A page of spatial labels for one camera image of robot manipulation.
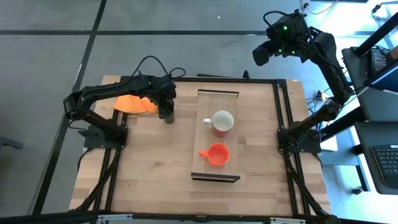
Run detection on red mug white inside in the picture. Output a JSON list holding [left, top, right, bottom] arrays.
[[202, 110, 235, 138]]

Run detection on dark grey keyboard desk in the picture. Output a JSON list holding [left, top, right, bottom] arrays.
[[353, 121, 398, 195]]

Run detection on bundle of floor cables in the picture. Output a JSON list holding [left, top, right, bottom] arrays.
[[305, 88, 330, 116]]

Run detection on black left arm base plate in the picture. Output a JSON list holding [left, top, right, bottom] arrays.
[[83, 124, 129, 149]]

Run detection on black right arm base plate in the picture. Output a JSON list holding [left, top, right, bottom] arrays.
[[277, 126, 322, 154]]

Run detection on black diagonal pole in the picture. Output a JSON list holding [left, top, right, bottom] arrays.
[[353, 11, 398, 57]]

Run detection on black crossbeam with silver brackets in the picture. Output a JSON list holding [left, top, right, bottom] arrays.
[[0, 210, 398, 224]]

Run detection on floor cable with plug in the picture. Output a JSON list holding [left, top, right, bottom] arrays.
[[299, 0, 339, 16]]

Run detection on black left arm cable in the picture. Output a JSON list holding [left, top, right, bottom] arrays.
[[132, 55, 187, 79]]

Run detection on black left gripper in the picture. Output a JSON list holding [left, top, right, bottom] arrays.
[[150, 76, 177, 120]]

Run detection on small orange plastic cup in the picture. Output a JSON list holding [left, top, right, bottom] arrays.
[[198, 142, 230, 167]]

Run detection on tall black cup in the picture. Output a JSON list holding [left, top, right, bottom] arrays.
[[162, 111, 176, 125]]

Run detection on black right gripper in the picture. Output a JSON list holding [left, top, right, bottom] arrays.
[[252, 9, 312, 67]]

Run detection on black electronic device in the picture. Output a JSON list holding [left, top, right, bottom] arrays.
[[371, 48, 388, 73]]

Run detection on orange cloth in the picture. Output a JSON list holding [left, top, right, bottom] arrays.
[[113, 94, 159, 115]]

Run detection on wooden shelf board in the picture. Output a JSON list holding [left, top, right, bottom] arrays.
[[190, 88, 241, 183]]

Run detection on black aluminium table frame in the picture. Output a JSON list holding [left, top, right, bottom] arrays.
[[74, 70, 331, 218]]

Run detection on black keyboard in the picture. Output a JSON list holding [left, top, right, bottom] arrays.
[[371, 144, 398, 189]]

